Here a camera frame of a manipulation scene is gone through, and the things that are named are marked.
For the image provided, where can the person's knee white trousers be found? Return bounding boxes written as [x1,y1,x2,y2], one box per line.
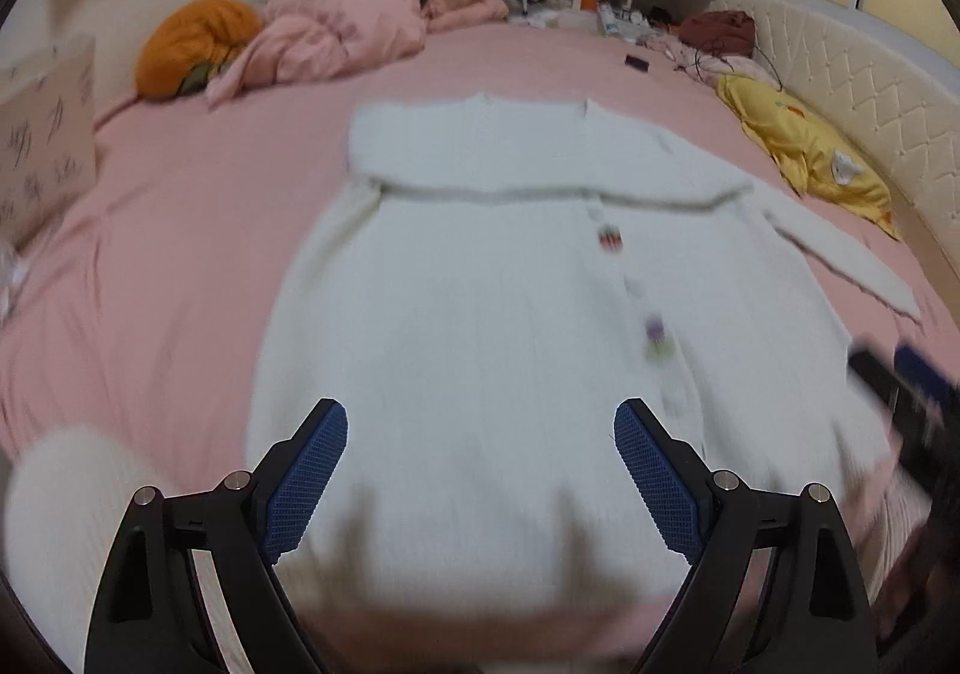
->
[3,420,249,674]

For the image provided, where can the white knitted cardigan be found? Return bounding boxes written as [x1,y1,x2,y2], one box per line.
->
[247,96,918,617]

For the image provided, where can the small black box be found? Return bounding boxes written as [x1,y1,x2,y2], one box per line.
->
[625,55,649,73]

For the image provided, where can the pink bed sheet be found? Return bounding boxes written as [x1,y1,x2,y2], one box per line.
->
[0,21,960,660]

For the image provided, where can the clear plastic bag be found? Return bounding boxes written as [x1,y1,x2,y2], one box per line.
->
[0,239,29,323]

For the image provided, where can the pink quilted blanket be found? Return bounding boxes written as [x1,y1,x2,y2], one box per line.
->
[205,0,508,107]

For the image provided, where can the paper bag with characters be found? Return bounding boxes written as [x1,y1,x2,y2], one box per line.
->
[0,34,96,247]

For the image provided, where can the cream padded headboard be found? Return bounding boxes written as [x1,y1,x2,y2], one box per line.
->
[711,0,960,286]

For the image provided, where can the dark red bag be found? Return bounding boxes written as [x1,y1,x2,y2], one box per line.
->
[677,10,757,57]

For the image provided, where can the orange round cushion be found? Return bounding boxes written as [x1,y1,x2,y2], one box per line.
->
[135,0,262,101]

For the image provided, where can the yellow pillow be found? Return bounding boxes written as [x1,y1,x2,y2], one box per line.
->
[716,73,900,240]

